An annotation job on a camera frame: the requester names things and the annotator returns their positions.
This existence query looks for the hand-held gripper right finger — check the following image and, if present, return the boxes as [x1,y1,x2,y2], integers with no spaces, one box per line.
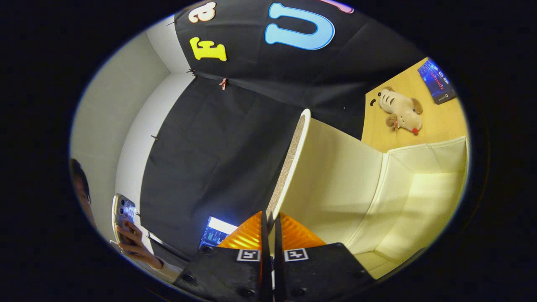
[275,212,377,302]

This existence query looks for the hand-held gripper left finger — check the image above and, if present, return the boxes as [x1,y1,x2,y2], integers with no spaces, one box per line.
[173,211,272,302]

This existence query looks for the cream fabric storage box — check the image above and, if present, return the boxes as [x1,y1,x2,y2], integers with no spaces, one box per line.
[266,109,469,280]

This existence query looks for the computer monitor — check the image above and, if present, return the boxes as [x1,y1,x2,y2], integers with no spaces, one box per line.
[199,216,238,250]

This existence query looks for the black backdrop cloth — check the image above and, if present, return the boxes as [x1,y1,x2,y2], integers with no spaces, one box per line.
[138,0,428,258]

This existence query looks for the beige plush toy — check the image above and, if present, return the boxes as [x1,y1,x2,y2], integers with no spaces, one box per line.
[369,86,424,135]

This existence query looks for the row of black clips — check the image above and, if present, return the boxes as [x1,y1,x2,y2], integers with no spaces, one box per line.
[134,67,198,219]

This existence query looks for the dark blue book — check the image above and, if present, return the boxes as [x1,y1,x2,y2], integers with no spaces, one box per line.
[417,58,457,105]

